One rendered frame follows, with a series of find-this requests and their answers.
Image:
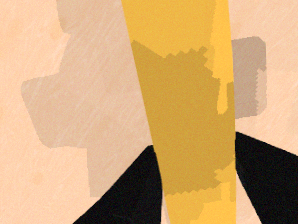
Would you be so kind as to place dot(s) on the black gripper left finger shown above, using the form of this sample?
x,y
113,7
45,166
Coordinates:
x,y
135,198

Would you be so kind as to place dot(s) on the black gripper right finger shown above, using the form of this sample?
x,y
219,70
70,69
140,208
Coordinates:
x,y
269,176

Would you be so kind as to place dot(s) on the yellow bar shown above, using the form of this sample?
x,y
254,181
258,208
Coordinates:
x,y
182,55

